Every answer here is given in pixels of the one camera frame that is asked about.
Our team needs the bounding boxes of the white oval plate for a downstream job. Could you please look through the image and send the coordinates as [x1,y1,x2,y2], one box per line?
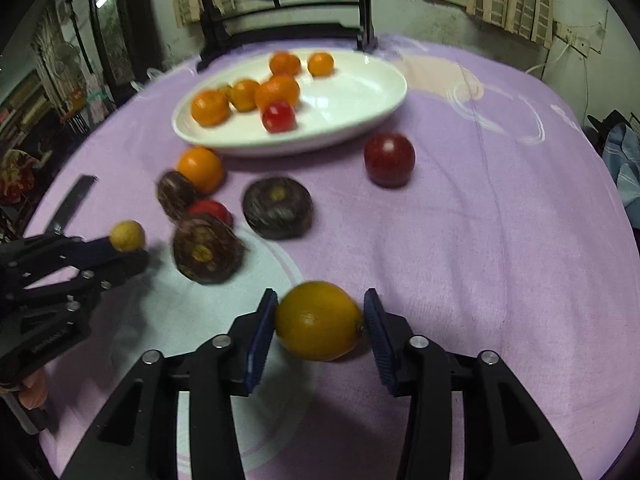
[171,48,408,157]

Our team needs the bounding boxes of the large orange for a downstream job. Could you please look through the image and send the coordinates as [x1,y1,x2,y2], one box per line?
[254,74,301,111]

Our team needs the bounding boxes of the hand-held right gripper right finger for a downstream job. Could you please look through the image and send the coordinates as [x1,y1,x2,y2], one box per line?
[363,288,583,480]

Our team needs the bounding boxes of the yellow lemon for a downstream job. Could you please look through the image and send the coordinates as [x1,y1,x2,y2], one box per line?
[274,281,365,362]

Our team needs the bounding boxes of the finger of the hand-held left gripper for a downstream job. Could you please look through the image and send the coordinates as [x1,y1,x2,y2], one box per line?
[0,232,117,291]
[20,249,150,308]

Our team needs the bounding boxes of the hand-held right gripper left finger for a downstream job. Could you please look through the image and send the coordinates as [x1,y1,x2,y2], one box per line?
[60,288,279,480]

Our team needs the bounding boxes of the standing fan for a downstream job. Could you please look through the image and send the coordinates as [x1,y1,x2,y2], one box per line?
[50,42,81,81]

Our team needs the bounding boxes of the dark red plum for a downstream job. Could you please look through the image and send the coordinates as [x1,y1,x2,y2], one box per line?
[363,132,417,189]

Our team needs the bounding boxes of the dark coat stand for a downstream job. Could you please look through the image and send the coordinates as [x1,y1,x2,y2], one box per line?
[62,0,96,76]

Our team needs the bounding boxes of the wall power outlet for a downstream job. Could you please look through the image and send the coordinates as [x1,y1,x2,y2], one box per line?
[552,22,606,56]

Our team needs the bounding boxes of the white plastic bag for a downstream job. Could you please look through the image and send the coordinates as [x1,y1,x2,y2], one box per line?
[131,67,163,93]

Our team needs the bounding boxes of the small red tomato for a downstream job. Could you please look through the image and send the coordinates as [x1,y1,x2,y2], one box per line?
[189,199,234,226]

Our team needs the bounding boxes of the person's left hand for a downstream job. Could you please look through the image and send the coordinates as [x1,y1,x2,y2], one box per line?
[17,369,48,411]

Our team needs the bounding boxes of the black smartphone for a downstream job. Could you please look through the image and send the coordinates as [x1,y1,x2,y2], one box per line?
[47,175,99,233]

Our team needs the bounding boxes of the dark wooden cabinet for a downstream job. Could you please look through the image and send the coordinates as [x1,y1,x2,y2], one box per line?
[82,0,166,106]

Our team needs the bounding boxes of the dark brown water chestnut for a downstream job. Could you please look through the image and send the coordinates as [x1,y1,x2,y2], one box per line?
[242,176,314,240]
[156,170,201,221]
[172,212,246,286]

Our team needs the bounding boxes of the blue clothes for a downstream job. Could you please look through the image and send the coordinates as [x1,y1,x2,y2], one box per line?
[600,122,640,206]

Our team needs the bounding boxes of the white cable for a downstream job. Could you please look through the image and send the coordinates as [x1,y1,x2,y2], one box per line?
[525,42,573,78]

